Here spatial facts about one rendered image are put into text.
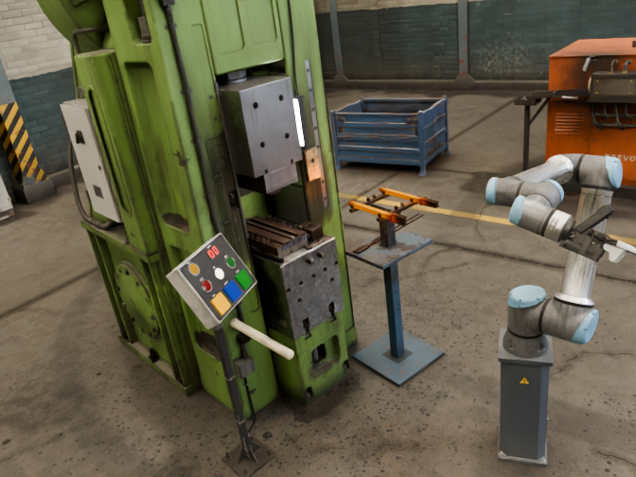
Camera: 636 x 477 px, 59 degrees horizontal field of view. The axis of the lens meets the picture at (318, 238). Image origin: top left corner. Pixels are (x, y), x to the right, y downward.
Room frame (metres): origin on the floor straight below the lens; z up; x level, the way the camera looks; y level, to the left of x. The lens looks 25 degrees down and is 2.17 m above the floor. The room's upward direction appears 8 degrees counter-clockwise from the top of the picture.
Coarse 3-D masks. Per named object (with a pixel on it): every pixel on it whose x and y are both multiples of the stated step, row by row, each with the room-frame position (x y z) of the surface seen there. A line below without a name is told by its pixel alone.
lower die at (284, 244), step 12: (252, 228) 2.78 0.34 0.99; (264, 228) 2.73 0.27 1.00; (288, 228) 2.70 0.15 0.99; (252, 240) 2.66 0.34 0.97; (264, 240) 2.62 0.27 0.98; (276, 240) 2.57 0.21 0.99; (288, 240) 2.55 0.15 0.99; (300, 240) 2.60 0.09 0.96; (276, 252) 2.51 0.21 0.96; (288, 252) 2.55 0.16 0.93
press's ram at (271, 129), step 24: (240, 96) 2.48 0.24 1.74; (264, 96) 2.56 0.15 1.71; (288, 96) 2.64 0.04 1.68; (240, 120) 2.49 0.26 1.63; (264, 120) 2.54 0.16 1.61; (288, 120) 2.63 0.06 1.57; (240, 144) 2.52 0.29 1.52; (264, 144) 2.53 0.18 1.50; (288, 144) 2.62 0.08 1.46; (240, 168) 2.55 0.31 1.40; (264, 168) 2.51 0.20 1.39
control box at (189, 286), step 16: (208, 240) 2.27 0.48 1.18; (224, 240) 2.27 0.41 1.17; (192, 256) 2.08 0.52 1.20; (208, 256) 2.14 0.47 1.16; (224, 256) 2.20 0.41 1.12; (176, 272) 1.99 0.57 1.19; (208, 272) 2.08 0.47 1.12; (224, 272) 2.14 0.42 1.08; (176, 288) 2.00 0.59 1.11; (192, 288) 1.97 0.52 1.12; (240, 288) 2.14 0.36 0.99; (192, 304) 1.97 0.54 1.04; (208, 304) 1.96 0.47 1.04; (208, 320) 1.95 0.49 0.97
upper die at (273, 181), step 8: (280, 168) 2.57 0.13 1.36; (288, 168) 2.60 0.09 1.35; (240, 176) 2.65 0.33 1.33; (264, 176) 2.51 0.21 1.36; (272, 176) 2.53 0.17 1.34; (280, 176) 2.57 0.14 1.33; (288, 176) 2.60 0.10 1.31; (296, 176) 2.63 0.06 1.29; (240, 184) 2.66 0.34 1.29; (248, 184) 2.61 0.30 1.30; (256, 184) 2.56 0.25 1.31; (264, 184) 2.51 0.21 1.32; (272, 184) 2.53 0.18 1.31; (280, 184) 2.56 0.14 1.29; (288, 184) 2.59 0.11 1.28; (264, 192) 2.52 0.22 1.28
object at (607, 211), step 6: (600, 210) 1.43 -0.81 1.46; (606, 210) 1.42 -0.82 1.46; (612, 210) 1.41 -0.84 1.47; (594, 216) 1.43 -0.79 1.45; (600, 216) 1.42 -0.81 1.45; (606, 216) 1.42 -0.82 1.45; (582, 222) 1.44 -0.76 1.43; (588, 222) 1.43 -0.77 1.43; (594, 222) 1.42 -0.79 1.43; (576, 228) 1.44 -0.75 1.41; (582, 228) 1.43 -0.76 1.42; (588, 228) 1.42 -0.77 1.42
